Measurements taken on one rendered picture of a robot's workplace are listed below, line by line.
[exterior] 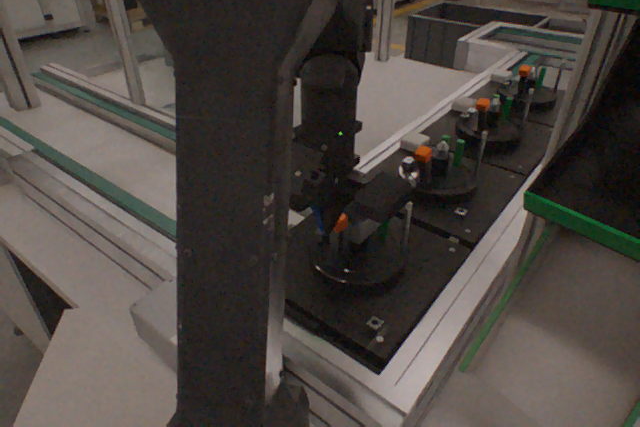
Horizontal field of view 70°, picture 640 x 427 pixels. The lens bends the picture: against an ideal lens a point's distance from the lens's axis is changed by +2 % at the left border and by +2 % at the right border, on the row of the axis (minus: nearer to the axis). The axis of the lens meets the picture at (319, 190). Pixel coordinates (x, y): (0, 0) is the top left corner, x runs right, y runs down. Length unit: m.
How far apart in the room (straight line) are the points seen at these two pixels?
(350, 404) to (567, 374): 0.21
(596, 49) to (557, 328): 0.26
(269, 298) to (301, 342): 0.39
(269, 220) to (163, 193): 0.76
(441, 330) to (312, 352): 0.16
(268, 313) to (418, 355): 0.41
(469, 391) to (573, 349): 0.20
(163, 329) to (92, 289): 0.26
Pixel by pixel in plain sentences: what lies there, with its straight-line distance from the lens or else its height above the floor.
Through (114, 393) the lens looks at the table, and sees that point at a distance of 0.71.
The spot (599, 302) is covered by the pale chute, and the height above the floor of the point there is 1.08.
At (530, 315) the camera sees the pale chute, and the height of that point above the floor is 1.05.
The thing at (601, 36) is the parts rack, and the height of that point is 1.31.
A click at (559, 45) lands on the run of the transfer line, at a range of 1.93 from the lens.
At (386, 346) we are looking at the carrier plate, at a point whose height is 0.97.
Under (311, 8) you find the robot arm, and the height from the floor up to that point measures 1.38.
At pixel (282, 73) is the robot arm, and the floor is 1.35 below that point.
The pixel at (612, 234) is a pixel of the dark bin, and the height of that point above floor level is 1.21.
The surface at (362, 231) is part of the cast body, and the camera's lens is 0.59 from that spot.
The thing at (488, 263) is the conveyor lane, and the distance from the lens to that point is 0.71.
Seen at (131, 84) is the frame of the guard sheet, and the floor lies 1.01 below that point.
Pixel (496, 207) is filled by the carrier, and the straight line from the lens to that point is 0.81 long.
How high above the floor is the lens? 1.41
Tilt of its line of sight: 34 degrees down
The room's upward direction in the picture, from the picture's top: straight up
